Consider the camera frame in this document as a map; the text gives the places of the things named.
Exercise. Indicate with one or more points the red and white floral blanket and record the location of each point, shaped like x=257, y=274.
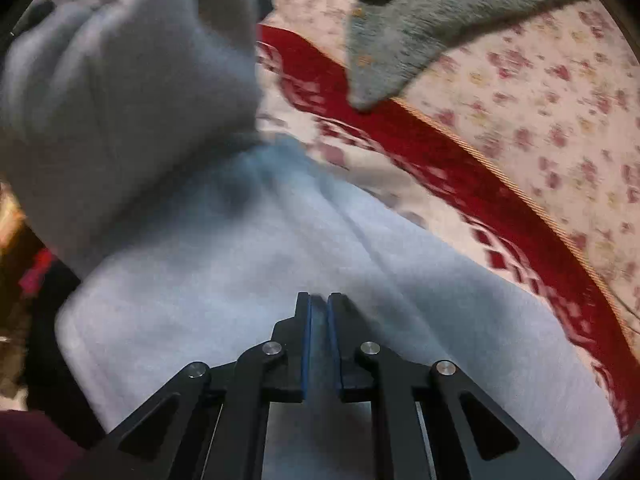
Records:
x=438, y=181

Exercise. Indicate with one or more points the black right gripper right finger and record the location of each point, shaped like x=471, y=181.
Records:
x=347, y=330

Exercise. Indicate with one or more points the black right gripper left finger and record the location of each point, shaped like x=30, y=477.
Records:
x=287, y=377

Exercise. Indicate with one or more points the cream floral quilt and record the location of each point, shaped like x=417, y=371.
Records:
x=547, y=105

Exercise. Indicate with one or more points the magenta sleeve forearm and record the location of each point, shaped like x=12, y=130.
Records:
x=32, y=448

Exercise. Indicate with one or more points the grey fleece pants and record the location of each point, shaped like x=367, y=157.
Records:
x=128, y=137

